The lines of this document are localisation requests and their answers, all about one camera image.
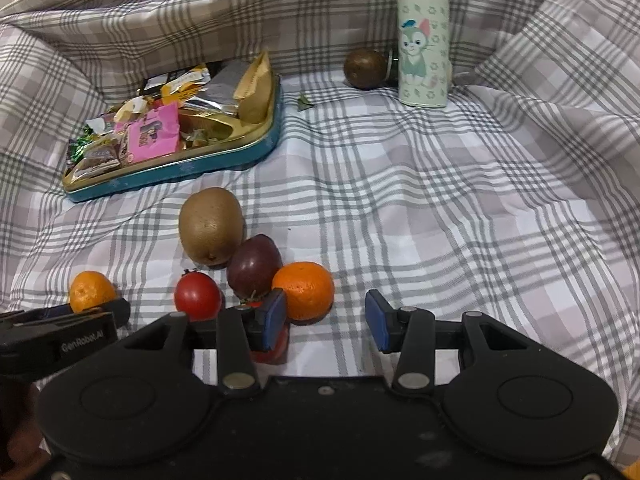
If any red tomato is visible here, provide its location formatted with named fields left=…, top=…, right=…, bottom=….
left=240, top=297, right=290, bottom=365
left=174, top=268, right=224, bottom=321

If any pink snack packet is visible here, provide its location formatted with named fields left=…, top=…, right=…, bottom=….
left=125, top=101, right=181, bottom=164

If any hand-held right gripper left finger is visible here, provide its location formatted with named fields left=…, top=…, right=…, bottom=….
left=120, top=289, right=291, bottom=401

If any orange mandarin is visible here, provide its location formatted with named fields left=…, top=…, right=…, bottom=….
left=271, top=261, right=335, bottom=322
left=69, top=270, right=117, bottom=314

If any blue tin tray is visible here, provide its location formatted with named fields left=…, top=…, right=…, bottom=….
left=62, top=72, right=284, bottom=205

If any pile of snack packets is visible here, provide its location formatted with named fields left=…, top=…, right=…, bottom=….
left=67, top=50, right=275, bottom=181

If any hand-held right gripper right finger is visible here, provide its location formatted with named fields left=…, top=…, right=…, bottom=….
left=365, top=289, right=525, bottom=394

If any round brown fruit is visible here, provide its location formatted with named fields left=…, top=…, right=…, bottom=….
left=344, top=48, right=390, bottom=91

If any green cartoon water bottle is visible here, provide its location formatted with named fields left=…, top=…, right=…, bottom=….
left=396, top=0, right=454, bottom=109

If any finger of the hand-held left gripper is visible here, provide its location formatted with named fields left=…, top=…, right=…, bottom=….
left=0, top=298, right=132, bottom=329

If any grey plaid cloth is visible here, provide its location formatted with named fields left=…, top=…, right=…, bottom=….
left=0, top=0, right=640, bottom=480

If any dark purple passion fruit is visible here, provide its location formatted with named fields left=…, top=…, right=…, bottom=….
left=227, top=234, right=284, bottom=301

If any brown kiwi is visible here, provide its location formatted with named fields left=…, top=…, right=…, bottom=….
left=179, top=187, right=245, bottom=267

